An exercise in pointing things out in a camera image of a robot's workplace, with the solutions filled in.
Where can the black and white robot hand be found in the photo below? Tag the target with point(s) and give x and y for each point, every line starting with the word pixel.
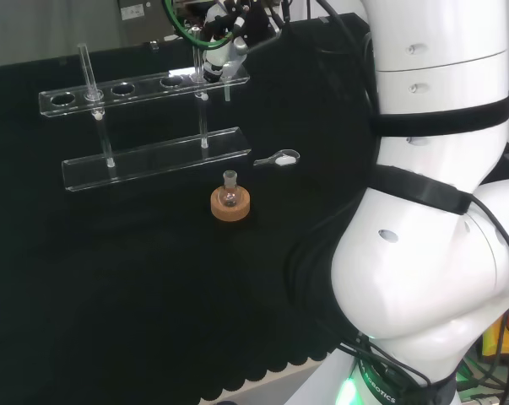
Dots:
pixel 233 46

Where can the clear glass weighing funnel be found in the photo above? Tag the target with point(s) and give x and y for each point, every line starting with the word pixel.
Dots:
pixel 285 159

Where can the clear acrylic funnel stand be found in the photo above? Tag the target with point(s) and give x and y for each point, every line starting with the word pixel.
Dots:
pixel 153 160

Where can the grey metal cabinet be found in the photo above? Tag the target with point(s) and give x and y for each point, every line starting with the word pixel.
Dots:
pixel 142 21

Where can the small glass round-bottom flask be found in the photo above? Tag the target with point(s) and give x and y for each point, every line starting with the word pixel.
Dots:
pixel 228 195

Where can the black bench cloth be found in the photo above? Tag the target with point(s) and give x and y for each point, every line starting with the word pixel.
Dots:
pixel 153 287

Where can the yellow stop button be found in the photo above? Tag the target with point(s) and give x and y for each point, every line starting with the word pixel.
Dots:
pixel 490 343

